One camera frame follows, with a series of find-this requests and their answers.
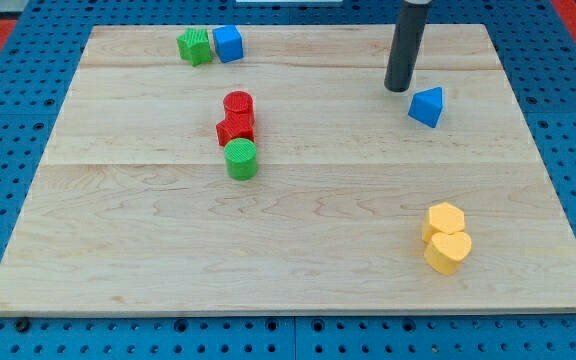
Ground wooden board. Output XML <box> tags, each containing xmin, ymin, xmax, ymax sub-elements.
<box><xmin>0</xmin><ymin>24</ymin><xmax>576</xmax><ymax>318</ymax></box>

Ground green cylinder block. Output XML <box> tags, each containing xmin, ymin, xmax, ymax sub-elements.
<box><xmin>224</xmin><ymin>138</ymin><xmax>258</xmax><ymax>181</ymax></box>

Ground red star block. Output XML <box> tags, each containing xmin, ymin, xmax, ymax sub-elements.
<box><xmin>216</xmin><ymin>113</ymin><xmax>254</xmax><ymax>147</ymax></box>

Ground red cylinder block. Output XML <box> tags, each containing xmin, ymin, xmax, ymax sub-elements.
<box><xmin>223</xmin><ymin>90</ymin><xmax>254</xmax><ymax>121</ymax></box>

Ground blue cube block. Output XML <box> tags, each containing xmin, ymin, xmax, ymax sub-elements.
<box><xmin>212</xmin><ymin>25</ymin><xmax>244</xmax><ymax>63</ymax></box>

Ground blue triangular prism block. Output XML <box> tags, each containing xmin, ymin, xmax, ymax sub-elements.
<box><xmin>408</xmin><ymin>87</ymin><xmax>444</xmax><ymax>128</ymax></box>

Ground yellow hexagon block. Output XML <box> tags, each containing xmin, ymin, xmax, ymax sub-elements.
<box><xmin>421</xmin><ymin>202</ymin><xmax>466</xmax><ymax>243</ymax></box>

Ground green star block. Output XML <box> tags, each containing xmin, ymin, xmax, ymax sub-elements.
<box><xmin>176</xmin><ymin>28</ymin><xmax>212</xmax><ymax>66</ymax></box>

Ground yellow heart block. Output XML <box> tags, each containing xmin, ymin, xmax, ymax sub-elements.
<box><xmin>423</xmin><ymin>232</ymin><xmax>472</xmax><ymax>276</ymax></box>

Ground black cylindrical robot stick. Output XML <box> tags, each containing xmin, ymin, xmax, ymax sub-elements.
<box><xmin>384</xmin><ymin>0</ymin><xmax>432</xmax><ymax>92</ymax></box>

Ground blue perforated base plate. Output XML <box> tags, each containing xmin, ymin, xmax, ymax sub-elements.
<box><xmin>0</xmin><ymin>1</ymin><xmax>576</xmax><ymax>359</ymax></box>

